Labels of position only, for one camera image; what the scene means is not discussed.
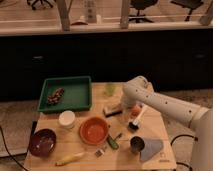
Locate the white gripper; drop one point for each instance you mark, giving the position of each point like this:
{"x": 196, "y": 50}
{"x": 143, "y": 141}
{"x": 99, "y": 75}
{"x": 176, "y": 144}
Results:
{"x": 127, "y": 104}

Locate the whiteboard eraser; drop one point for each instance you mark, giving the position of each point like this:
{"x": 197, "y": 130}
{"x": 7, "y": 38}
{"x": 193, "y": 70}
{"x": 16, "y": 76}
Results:
{"x": 112, "y": 110}

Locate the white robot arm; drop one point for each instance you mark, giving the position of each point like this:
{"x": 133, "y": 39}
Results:
{"x": 197, "y": 118}

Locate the light green cup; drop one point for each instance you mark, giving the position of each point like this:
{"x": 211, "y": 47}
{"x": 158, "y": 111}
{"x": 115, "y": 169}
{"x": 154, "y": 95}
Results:
{"x": 110, "y": 89}

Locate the white paper cup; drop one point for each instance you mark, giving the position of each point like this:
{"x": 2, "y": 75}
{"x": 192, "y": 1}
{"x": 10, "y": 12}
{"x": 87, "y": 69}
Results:
{"x": 67, "y": 119}

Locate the orange fruit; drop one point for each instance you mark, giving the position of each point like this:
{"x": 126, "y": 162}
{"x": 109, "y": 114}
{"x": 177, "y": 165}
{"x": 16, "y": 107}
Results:
{"x": 135, "y": 111}

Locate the orange bowl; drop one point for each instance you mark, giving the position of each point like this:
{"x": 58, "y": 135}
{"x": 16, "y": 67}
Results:
{"x": 94, "y": 131}

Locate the grey cloth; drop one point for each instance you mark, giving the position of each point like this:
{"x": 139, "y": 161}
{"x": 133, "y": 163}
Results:
{"x": 151, "y": 148}

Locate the small metal clip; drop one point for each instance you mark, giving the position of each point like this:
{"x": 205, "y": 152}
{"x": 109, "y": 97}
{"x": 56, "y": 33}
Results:
{"x": 100, "y": 152}

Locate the green plastic tray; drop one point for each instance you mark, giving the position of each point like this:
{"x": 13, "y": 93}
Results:
{"x": 77, "y": 95}

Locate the brown pine cone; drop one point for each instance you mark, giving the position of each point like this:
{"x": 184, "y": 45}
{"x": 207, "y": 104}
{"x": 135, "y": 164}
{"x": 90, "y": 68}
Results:
{"x": 54, "y": 98}

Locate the yellow banana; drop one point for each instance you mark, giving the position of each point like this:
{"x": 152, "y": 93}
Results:
{"x": 67, "y": 159}

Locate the dark purple bowl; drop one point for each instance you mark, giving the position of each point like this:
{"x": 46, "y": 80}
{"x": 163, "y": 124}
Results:
{"x": 42, "y": 143}

